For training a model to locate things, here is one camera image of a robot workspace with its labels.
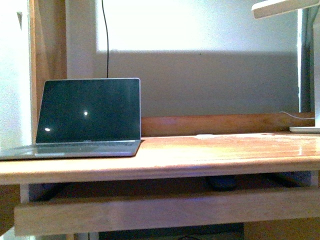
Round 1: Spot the dark computer mouse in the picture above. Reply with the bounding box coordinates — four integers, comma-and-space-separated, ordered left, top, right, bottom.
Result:
205, 175, 237, 191

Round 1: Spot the wooden desk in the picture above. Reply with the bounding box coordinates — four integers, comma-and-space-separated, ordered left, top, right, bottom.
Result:
0, 0, 320, 240

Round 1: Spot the grey open laptop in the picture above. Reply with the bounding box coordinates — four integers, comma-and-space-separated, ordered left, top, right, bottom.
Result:
0, 78, 141, 161

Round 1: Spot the wooden pull-out keyboard tray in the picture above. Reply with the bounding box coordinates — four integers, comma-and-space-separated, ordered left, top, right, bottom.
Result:
14, 187, 320, 236

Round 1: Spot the white desk lamp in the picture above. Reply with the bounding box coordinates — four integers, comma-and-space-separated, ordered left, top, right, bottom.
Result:
251, 0, 320, 134

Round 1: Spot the black hanging cable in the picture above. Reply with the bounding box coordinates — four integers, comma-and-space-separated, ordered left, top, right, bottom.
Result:
101, 0, 111, 79

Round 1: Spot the white lamp cable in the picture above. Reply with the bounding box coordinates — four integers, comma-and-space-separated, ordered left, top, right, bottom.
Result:
279, 110, 316, 120

